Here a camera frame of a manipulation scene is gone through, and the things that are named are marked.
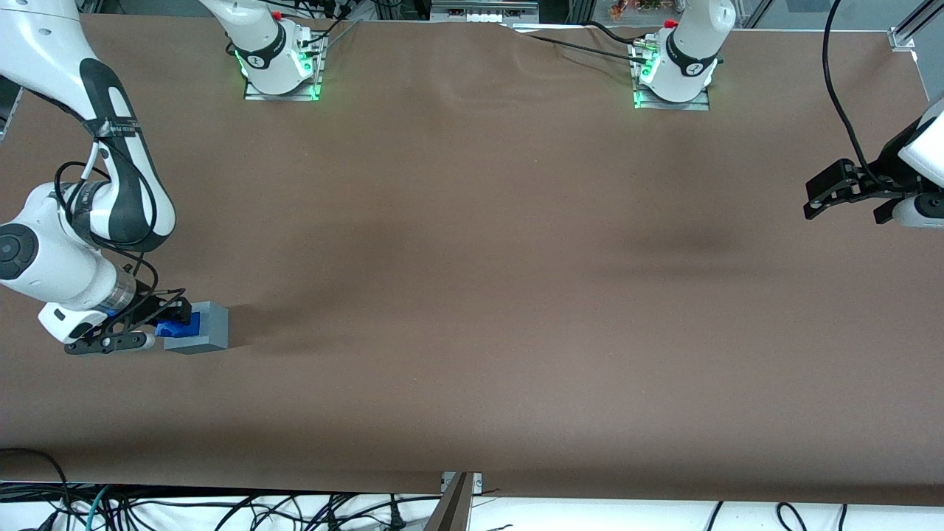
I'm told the gray base block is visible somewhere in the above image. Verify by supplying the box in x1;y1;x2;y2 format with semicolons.
164;301;230;355

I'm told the thick black hanging cable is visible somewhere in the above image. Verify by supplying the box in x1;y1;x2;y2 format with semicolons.
821;0;886;185

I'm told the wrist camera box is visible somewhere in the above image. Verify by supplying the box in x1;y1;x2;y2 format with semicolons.
892;192;944;229
38;301;108;344

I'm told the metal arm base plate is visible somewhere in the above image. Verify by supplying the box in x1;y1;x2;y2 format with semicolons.
243;35;325;103
632;43;712;112

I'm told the aluminium frame profile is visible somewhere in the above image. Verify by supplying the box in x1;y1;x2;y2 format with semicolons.
888;0;944;52

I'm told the grey rack device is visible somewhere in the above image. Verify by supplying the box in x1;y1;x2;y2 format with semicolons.
431;0;541;24

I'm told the blue plastic part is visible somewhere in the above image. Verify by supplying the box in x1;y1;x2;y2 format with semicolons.
153;312;201;339

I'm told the black arm-mounted cable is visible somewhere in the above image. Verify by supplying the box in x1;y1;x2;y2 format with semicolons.
53;136;187;329

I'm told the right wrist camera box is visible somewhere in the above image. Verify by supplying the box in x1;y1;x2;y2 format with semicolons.
38;301;108;344

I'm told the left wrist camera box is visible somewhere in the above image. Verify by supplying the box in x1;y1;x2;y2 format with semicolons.
892;192;944;229

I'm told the brown table mat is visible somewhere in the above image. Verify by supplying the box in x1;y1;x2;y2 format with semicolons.
0;13;944;507

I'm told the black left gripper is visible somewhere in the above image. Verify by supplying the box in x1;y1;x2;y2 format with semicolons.
803;122;927;225

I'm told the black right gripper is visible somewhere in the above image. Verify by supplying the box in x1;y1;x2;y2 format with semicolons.
64;289;193;357

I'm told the metal bracket post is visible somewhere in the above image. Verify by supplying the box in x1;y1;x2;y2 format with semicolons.
423;471;484;531

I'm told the teal cable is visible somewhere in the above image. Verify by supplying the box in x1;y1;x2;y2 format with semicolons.
83;484;114;531

